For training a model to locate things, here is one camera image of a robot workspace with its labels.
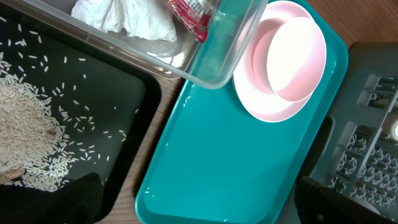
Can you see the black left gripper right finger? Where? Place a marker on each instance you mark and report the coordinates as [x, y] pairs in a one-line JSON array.
[[317, 204]]

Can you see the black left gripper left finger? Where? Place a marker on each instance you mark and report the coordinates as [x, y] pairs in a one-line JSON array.
[[78, 202]]

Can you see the cooked white rice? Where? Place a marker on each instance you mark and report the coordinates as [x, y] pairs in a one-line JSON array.
[[31, 137]]

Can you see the pink plate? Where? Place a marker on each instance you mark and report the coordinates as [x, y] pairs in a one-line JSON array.
[[261, 105]]

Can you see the pink small bowl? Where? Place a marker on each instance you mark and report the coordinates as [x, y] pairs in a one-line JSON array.
[[289, 60]]

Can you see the white napkin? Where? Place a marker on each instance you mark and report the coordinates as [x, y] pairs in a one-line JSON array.
[[147, 19]]

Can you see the red sauce packet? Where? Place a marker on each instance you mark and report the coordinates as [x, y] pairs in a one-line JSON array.
[[194, 14]]

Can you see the grey dishwasher rack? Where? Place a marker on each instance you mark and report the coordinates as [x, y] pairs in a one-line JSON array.
[[354, 151]]

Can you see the black tray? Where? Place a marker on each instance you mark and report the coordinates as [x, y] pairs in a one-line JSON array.
[[105, 104]]

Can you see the teal plastic tray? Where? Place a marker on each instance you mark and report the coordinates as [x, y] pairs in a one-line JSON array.
[[215, 163]]

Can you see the clear plastic bin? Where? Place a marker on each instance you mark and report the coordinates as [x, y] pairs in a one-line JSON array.
[[210, 64]]

